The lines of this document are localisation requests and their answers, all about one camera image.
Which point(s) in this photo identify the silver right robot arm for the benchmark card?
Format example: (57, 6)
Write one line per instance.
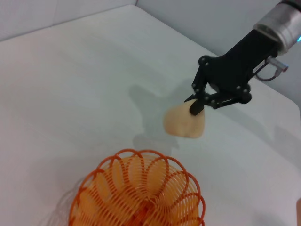
(282, 21)

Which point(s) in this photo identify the pale round bread bun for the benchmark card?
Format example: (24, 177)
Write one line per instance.
(181, 122)

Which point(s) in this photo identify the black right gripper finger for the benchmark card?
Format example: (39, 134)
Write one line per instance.
(225, 100)
(200, 80)

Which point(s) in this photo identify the orange woven plastic basket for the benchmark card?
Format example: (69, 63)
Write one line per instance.
(136, 200)

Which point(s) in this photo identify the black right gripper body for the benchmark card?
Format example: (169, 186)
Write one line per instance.
(235, 68)

